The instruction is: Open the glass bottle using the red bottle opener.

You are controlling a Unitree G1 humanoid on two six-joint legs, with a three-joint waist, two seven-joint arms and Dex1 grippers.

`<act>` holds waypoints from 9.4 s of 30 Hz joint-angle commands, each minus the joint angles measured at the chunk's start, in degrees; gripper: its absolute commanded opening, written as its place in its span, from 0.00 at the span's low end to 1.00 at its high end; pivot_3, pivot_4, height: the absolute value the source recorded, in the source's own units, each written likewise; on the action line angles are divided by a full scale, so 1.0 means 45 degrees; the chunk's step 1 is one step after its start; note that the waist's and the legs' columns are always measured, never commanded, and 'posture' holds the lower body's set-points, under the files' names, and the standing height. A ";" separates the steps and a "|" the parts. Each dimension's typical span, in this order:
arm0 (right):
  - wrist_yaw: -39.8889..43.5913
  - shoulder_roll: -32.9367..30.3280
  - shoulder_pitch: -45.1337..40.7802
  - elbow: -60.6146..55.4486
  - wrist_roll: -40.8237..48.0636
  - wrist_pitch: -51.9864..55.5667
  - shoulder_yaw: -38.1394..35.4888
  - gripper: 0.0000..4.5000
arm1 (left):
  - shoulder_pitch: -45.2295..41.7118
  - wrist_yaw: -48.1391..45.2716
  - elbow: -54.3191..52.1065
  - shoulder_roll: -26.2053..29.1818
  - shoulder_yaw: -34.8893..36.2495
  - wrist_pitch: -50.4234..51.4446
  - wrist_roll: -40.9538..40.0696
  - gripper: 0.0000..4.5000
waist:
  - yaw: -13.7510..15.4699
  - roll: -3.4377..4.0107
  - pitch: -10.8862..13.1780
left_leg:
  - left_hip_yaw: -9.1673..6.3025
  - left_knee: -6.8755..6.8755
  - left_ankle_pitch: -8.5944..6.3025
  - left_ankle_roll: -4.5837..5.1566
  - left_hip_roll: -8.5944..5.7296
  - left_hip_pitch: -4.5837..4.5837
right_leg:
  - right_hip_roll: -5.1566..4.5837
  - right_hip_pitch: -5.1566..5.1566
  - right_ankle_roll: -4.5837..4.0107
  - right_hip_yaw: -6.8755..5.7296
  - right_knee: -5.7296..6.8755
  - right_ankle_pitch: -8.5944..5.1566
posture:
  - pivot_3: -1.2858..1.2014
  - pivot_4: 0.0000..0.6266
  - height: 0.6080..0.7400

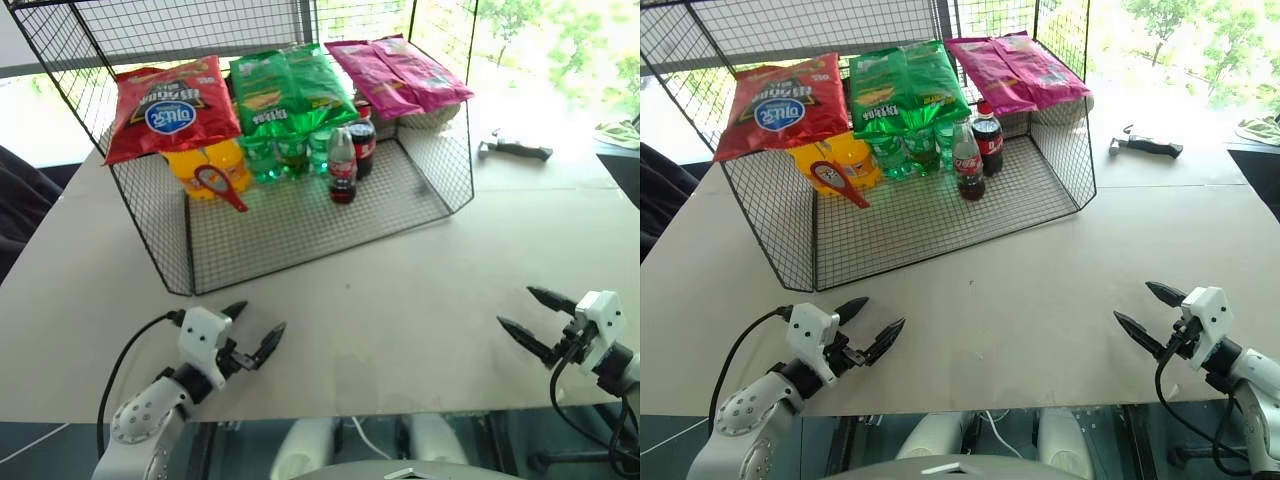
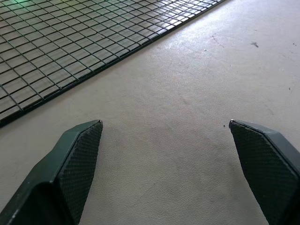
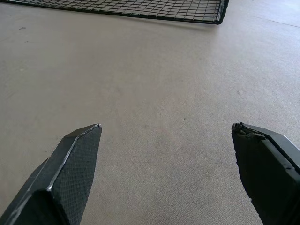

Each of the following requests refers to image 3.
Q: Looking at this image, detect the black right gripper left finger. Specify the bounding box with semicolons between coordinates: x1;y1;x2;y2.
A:
0;123;102;225

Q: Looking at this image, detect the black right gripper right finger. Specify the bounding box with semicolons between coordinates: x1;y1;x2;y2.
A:
231;122;300;225

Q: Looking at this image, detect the black wire mesh tray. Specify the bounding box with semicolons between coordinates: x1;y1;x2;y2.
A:
0;0;231;25

